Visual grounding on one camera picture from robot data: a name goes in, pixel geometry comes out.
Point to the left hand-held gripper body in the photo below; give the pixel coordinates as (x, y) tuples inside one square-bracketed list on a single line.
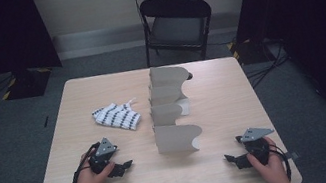
[(105, 147)]

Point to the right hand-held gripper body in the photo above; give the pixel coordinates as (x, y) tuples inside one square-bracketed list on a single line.
[(257, 149)]

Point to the white cloth with dark stripes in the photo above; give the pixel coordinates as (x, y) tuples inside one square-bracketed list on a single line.
[(116, 116)]

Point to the beige expandable divider rack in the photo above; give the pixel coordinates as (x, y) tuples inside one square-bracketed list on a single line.
[(172, 139)]

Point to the person's right hand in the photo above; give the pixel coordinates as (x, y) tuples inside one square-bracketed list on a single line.
[(271, 170)]

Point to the person's left hand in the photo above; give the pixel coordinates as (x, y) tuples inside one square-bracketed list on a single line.
[(90, 182)]

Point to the grey tape strip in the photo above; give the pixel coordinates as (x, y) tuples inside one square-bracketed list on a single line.
[(294, 155)]

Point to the small black pen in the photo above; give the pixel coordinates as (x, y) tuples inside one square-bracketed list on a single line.
[(46, 121)]

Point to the black stand base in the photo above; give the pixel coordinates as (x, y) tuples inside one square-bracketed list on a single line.
[(28, 85), (249, 52)]

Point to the black folding chair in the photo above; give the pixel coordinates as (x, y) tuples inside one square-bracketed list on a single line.
[(178, 29)]

